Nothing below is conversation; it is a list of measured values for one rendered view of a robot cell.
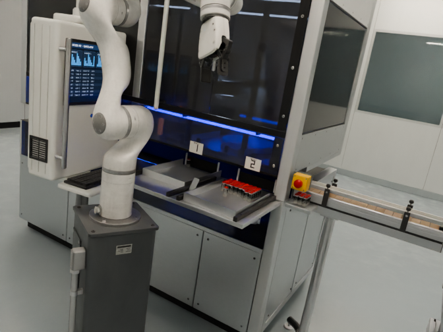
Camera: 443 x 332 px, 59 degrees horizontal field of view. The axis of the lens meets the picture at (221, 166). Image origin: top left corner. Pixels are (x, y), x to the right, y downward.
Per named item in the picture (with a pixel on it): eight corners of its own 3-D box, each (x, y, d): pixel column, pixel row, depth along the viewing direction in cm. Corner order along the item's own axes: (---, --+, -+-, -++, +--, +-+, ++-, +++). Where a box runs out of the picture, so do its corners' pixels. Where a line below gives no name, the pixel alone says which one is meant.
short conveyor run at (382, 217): (289, 205, 196) (295, 175, 192) (299, 197, 209) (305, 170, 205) (440, 254, 164) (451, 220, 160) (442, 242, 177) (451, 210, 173)
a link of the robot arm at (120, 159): (95, 167, 142) (99, 102, 136) (133, 161, 157) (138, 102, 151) (117, 176, 136) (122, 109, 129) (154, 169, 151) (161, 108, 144)
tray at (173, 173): (182, 164, 224) (182, 158, 223) (220, 176, 212) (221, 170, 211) (142, 174, 195) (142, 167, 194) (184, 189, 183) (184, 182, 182)
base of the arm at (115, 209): (96, 229, 136) (99, 179, 131) (83, 208, 151) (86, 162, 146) (147, 224, 146) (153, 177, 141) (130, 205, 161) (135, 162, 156)
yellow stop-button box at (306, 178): (295, 185, 189) (298, 170, 188) (310, 189, 186) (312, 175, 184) (290, 188, 183) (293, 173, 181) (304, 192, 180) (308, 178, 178)
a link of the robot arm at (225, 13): (194, 12, 111) (194, 23, 111) (209, 0, 104) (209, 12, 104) (219, 20, 116) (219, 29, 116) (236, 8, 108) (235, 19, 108)
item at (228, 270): (113, 198, 390) (120, 111, 367) (310, 279, 295) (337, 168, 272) (18, 227, 305) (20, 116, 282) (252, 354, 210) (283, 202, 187)
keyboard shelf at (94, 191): (105, 166, 231) (105, 162, 231) (144, 178, 222) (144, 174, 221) (43, 184, 191) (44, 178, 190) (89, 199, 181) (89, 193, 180)
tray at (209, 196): (222, 184, 199) (223, 178, 198) (268, 199, 187) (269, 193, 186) (182, 199, 170) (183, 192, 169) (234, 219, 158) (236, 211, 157)
